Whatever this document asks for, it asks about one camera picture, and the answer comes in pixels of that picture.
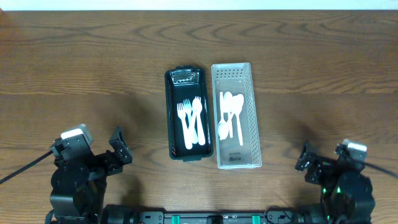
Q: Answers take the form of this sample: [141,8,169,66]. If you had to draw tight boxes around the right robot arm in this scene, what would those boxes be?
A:
[293,139,376,223]

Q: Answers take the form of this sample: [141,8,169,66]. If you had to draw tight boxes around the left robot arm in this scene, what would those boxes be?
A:
[45,124,132,223]

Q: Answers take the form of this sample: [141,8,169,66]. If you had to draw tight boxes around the black plastic basket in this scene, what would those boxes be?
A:
[165,65,213,162]

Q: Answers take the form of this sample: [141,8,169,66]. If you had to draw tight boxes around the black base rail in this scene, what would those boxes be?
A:
[100,205,309,224]

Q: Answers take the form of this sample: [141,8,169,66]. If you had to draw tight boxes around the white utensil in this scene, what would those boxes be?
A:
[192,96,205,146]

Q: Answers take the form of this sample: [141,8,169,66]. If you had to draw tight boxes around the clear plastic basket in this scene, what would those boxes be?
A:
[211,62,262,169]

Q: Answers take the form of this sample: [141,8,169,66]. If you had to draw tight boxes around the white spoon diagonal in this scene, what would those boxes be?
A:
[223,91,233,138]

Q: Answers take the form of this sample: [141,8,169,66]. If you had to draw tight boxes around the mint green plastic fork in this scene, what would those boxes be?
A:
[183,99,198,144]

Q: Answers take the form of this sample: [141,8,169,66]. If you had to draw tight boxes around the small white spoon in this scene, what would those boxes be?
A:
[200,97,208,146]

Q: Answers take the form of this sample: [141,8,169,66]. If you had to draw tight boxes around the white plastic fork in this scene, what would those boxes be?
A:
[177,103,192,150]

